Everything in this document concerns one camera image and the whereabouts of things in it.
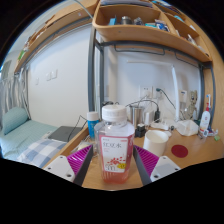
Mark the small black block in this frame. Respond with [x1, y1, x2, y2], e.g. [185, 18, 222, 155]
[134, 123, 147, 139]

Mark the dark grey laptop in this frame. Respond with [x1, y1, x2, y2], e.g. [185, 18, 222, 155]
[47, 125, 83, 143]

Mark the tree creature figurine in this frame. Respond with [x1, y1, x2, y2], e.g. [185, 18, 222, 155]
[184, 89, 199, 120]

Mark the white power adapter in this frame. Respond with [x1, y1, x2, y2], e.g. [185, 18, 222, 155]
[143, 109, 155, 126]

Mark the blue bottle with white cap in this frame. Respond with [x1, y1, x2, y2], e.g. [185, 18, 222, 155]
[86, 111, 100, 140]

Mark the white spray bottle, red nozzle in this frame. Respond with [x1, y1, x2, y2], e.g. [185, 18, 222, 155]
[199, 94, 213, 133]

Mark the white power strip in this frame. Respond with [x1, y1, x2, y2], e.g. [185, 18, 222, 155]
[150, 120, 172, 131]

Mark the white cup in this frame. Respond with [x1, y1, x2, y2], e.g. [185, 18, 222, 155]
[142, 129, 170, 158]

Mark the blue checkered blanket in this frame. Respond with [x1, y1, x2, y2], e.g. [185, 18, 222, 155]
[16, 137, 68, 169]

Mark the grey metal bed frame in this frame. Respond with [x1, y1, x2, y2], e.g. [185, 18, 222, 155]
[87, 26, 217, 118]

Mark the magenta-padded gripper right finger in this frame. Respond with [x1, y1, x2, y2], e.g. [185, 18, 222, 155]
[132, 144, 182, 186]

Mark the wooden shelf unit with items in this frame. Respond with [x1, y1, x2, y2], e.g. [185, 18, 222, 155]
[92, 0, 214, 64]

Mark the white wall outlet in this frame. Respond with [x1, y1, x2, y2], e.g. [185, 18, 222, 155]
[139, 85, 154, 99]
[153, 85, 166, 99]

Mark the stainless steel mug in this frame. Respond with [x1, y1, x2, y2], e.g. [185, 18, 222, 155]
[129, 104, 145, 129]

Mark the flat round red coaster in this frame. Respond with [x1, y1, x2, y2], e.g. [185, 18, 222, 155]
[170, 143, 189, 159]

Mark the black power adapter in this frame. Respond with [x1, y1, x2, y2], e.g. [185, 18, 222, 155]
[153, 109, 162, 122]

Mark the long wooden shelf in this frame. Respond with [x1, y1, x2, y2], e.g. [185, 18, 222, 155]
[13, 0, 101, 74]

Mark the green pillow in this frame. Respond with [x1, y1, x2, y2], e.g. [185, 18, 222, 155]
[1, 106, 30, 135]

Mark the white light switch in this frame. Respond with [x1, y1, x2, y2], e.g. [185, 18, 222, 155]
[44, 69, 58, 82]

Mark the green striped mattress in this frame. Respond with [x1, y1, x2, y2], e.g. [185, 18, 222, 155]
[0, 119, 59, 161]

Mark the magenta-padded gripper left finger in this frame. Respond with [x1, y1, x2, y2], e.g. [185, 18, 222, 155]
[43, 144, 95, 187]

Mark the pink drink bottle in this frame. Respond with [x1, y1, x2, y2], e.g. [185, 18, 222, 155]
[93, 104, 136, 184]

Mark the white desk lamp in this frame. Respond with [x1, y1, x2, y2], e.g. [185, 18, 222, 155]
[125, 59, 181, 123]

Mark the bagged pale bun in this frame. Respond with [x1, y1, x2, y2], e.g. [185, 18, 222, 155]
[74, 140, 94, 154]

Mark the grey patterned curtain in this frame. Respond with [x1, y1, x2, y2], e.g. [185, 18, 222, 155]
[0, 68, 33, 121]

